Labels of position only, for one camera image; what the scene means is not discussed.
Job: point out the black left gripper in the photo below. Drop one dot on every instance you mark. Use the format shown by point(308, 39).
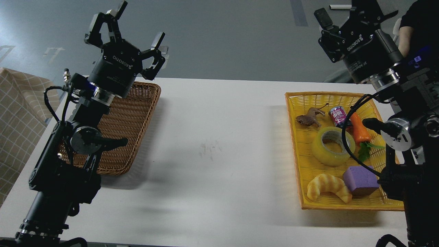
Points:
point(118, 65)

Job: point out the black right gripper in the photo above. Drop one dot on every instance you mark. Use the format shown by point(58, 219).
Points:
point(360, 43)

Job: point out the yellow tape roll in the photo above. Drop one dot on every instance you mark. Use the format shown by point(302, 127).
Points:
point(328, 147)

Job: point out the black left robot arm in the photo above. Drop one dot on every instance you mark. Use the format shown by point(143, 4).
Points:
point(65, 174)

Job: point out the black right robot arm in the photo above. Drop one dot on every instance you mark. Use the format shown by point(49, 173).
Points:
point(410, 173)

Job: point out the white stand base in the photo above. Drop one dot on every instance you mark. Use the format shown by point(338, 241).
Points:
point(340, 6)

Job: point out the brown wicker basket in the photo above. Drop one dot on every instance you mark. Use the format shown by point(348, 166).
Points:
point(126, 118)

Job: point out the purple drink can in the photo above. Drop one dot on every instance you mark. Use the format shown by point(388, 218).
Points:
point(338, 116)

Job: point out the brown toy animal figure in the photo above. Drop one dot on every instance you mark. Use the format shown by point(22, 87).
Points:
point(310, 118)

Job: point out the beige checkered cloth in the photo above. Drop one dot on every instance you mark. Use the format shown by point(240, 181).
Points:
point(23, 119)

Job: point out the orange toy carrot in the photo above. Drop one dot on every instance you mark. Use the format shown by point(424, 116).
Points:
point(362, 138)

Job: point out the yellow plastic basket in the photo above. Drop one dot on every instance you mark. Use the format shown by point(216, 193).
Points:
point(308, 167)

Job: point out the purple foam block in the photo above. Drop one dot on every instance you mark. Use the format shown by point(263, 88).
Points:
point(360, 181)

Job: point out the toy croissant bread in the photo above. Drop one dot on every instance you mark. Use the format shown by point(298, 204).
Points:
point(328, 183)

